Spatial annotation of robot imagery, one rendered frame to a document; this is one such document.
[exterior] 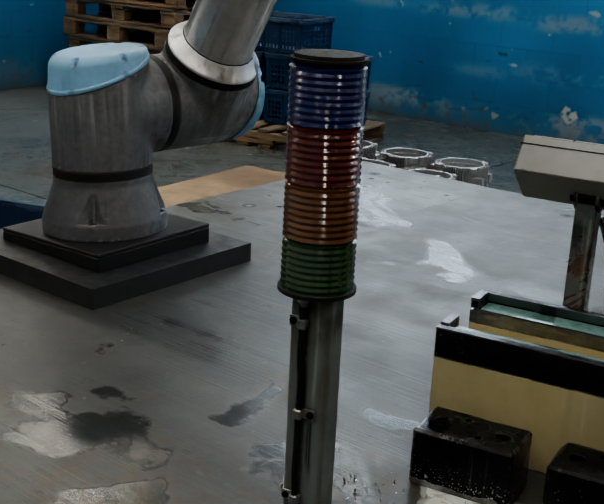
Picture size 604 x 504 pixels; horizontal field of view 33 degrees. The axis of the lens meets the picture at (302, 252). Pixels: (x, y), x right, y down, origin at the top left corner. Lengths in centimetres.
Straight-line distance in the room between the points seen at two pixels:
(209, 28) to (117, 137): 21
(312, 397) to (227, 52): 81
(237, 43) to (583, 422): 80
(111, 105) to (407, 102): 641
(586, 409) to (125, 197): 78
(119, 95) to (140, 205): 17
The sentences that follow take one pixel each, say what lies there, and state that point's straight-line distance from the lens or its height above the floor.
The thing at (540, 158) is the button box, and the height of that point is 106.
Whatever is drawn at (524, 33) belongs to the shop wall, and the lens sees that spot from 733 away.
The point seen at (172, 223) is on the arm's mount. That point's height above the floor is 86.
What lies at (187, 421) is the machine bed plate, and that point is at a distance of 112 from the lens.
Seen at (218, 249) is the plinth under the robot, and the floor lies 83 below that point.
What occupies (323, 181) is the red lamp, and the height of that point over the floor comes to 113.
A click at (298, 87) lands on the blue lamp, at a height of 119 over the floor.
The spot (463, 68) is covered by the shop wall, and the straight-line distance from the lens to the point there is 757.
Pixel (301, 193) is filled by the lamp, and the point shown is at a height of 111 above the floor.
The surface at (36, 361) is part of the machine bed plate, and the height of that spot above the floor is 80.
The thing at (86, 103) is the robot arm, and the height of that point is 106.
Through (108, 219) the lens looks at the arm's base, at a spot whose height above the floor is 89.
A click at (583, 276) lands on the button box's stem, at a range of 127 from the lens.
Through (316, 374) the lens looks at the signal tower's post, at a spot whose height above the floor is 96.
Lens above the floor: 131
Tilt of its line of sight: 17 degrees down
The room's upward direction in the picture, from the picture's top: 3 degrees clockwise
